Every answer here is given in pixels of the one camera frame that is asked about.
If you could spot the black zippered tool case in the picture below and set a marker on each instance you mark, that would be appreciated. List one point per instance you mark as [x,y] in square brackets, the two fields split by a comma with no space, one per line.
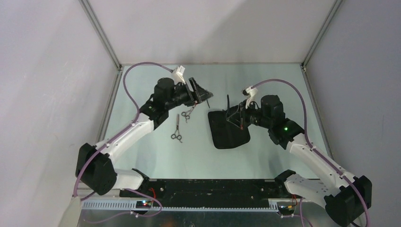
[224,134]

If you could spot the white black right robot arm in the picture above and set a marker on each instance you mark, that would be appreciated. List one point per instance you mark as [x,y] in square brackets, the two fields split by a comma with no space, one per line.
[344,196]

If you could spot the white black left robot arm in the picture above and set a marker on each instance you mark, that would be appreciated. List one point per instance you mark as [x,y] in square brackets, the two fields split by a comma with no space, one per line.
[95,164]

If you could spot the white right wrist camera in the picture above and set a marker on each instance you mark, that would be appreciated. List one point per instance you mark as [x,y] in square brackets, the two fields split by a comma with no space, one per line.
[250,93]

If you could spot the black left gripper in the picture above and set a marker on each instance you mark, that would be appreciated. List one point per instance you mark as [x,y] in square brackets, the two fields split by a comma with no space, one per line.
[201,95]

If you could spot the silver thinning shears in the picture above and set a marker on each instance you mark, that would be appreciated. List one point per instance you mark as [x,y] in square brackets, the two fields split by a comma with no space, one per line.
[176,135]

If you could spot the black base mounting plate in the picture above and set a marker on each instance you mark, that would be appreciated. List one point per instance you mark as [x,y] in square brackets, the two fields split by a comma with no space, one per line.
[247,193]

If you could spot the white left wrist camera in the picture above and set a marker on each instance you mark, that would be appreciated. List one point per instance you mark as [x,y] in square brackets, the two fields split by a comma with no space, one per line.
[177,75]

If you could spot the grey slotted cable duct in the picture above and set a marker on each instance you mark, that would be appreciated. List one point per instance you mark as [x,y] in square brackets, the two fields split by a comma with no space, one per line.
[137,205]

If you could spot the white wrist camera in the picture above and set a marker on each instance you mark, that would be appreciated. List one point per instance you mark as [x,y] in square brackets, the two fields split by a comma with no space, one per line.
[250,93]
[177,75]

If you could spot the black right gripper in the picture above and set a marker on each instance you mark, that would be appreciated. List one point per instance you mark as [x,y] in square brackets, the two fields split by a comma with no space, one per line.
[235,118]

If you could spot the silver hair scissors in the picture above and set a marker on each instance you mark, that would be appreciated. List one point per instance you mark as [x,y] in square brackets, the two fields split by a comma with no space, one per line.
[187,114]

